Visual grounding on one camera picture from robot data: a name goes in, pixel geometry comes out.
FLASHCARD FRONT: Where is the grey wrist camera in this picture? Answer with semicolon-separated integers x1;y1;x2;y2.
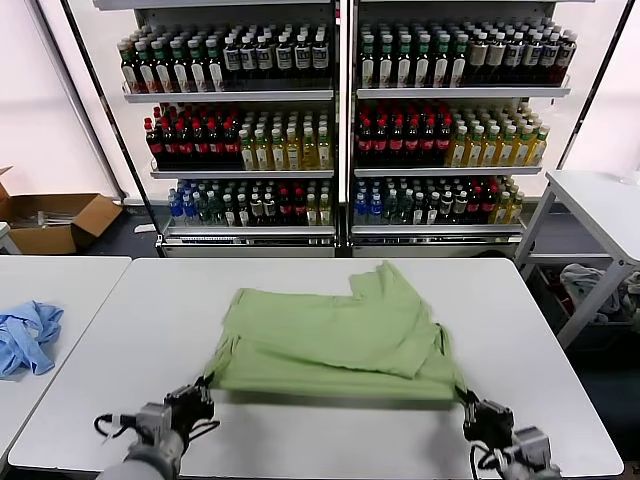
509;425;551;465
133;401;175;442

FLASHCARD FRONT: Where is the green polo shirt with print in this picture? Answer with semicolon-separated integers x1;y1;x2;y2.
202;259;474;405

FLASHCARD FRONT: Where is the green cap tea bottle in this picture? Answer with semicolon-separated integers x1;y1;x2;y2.
170;39;190;94
431;33;451;87
413;33;433;87
135;40;155;95
153;39;173;95
205;37;225;93
377;33;396;87
188;38;207;94
395;33;415;87
449;33;469;87
118;42;137;95
360;33;378;87

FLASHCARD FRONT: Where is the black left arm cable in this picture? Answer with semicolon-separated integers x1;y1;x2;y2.
93;412;137;442

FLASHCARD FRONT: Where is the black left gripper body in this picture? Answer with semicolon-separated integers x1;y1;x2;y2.
162;383;217;445

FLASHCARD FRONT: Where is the grey drinks display shelf unit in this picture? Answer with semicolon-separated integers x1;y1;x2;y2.
348;0;597;259
93;0;342;259

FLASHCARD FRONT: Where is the grey green crumpled cloth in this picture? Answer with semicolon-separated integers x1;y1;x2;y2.
618;271;640;321

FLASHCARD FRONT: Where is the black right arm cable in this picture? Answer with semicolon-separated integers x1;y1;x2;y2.
468;442;507;475

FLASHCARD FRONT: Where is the white side table with legs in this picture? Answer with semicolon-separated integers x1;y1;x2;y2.
514;169;640;351

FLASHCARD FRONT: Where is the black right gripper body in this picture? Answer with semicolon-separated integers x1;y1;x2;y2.
462;397;516;447

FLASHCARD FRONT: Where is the beige label tea bottle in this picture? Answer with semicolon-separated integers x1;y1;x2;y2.
468;32;488;85
486;32;506;85

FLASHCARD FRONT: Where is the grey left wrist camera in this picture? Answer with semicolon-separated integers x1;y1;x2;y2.
133;401;175;442

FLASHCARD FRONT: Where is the black slanted frame pole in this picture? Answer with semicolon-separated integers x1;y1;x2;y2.
58;0;164;246
555;0;639;170

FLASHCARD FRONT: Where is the open brown cardboard box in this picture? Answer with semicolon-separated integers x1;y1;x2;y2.
0;166;124;256

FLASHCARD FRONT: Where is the dark storage crate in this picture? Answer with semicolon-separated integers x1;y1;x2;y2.
524;263;640;352

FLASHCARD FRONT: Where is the grey crumpled cloth pile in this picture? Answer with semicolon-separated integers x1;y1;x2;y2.
558;263;610;317

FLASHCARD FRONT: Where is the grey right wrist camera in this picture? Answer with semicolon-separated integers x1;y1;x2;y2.
509;425;551;465

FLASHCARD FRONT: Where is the grey slanted frame pole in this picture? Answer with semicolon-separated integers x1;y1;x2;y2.
24;0;125;201

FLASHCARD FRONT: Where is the small grey side stand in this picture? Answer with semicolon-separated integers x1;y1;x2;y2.
0;222;22;255

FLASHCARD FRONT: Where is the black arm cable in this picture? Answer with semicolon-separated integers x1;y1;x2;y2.
93;412;137;442
468;442;507;475

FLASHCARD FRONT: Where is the crumpled light blue shirt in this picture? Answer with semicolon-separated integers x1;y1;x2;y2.
0;299;65;380

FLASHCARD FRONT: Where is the white cap dark label bottle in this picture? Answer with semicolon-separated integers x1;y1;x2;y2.
310;32;330;80
274;34;293;80
239;35;258;81
558;30;577;85
222;35;241;81
256;34;275;81
504;32;524;85
522;32;542;85
292;33;312;80
540;32;560;85

